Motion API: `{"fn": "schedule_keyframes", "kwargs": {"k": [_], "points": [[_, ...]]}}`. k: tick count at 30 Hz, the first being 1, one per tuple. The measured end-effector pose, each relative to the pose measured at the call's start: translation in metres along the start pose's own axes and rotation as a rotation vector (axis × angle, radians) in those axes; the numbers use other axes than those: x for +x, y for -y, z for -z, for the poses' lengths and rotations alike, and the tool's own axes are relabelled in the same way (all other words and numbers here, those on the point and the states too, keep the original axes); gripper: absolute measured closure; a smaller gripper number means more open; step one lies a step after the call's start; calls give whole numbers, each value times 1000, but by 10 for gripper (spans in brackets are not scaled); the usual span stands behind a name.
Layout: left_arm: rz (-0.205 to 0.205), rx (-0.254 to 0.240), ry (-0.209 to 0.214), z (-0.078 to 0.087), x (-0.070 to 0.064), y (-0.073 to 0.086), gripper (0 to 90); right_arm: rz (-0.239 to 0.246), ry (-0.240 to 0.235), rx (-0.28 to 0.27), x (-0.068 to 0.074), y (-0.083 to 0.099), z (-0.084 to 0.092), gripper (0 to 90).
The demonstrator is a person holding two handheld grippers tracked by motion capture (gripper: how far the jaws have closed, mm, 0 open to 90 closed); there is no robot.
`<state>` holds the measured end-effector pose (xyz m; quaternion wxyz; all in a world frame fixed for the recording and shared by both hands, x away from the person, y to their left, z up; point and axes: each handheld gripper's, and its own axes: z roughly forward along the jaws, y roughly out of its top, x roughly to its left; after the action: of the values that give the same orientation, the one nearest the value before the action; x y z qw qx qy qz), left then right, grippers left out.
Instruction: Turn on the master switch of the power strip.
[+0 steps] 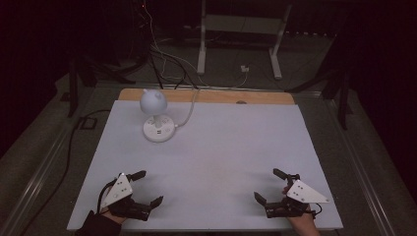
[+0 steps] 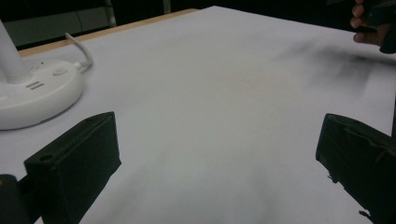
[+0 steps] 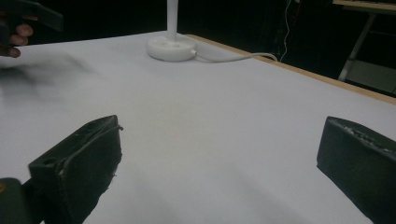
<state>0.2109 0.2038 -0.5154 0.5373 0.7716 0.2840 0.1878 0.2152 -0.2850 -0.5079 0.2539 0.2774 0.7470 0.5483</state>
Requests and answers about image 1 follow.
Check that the black metal stand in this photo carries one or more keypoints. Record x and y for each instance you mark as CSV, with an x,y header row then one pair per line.
x,y
343,98
72,88

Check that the person's left hand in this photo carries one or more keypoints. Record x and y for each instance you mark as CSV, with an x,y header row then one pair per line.
x,y
115,218

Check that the black square floor bracket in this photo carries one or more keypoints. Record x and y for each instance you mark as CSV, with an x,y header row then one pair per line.
x,y
88,123

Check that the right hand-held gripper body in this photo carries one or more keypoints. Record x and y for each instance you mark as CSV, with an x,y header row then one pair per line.
x,y
303,194

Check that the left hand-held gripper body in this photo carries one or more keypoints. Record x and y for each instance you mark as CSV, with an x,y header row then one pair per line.
x,y
118,193

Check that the metal floor rail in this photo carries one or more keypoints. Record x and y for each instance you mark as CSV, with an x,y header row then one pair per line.
x,y
364,170
36,183

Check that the white metal stand frame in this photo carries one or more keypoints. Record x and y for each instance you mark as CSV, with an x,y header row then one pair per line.
x,y
241,24

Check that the person's right hand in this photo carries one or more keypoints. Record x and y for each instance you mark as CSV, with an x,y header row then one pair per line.
x,y
303,221

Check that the white table mat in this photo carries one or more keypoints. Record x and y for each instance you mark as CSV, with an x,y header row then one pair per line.
x,y
216,157

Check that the white round desk lamp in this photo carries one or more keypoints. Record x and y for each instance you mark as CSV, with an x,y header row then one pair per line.
x,y
157,126

